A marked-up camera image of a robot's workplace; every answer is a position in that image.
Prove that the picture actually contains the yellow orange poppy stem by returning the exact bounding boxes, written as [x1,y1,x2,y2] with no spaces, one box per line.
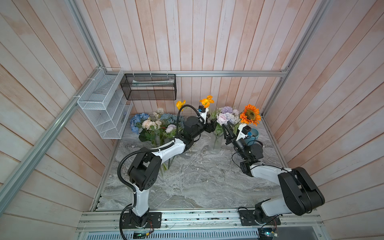
[175,95,215,121]

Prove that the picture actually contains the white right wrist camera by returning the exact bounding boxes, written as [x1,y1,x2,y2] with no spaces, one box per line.
[236,124,252,141]

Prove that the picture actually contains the purple white flower bouquet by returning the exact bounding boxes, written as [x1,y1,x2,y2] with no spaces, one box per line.
[210,106,241,137]

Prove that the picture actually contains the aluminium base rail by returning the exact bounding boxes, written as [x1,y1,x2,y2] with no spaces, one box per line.
[76,208,331,240]

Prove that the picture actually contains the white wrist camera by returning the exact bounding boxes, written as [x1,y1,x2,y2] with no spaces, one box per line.
[236,124,252,141]
[198,105,209,124]

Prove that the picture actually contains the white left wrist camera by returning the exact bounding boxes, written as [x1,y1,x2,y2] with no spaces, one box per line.
[198,105,209,124]

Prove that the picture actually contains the teal cylindrical vase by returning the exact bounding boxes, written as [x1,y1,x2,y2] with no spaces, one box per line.
[245,128,259,146]

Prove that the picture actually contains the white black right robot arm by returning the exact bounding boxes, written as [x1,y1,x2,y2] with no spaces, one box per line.
[223,123,326,225]

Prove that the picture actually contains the white wire mesh shelf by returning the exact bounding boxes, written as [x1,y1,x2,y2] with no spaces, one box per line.
[78,68,133,140]

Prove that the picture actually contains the black wire mesh basket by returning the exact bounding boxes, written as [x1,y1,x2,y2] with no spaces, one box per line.
[120,73,177,101]

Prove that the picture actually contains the aluminium frame rail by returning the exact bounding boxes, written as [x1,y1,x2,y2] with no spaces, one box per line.
[107,68,288,78]

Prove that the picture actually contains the orange gerbera flower stem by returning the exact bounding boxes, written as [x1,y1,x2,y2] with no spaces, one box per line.
[234,104,262,135]

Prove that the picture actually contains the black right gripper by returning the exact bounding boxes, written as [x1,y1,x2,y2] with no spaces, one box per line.
[223,123,248,162]

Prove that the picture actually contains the pink white green bouquet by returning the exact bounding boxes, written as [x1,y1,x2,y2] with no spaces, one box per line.
[138,107,184,175]

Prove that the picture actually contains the clear ribbed glass vase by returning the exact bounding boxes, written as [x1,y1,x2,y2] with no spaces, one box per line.
[209,134,223,154]

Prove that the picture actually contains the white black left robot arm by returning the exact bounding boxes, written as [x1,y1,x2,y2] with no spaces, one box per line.
[117,105,217,231]

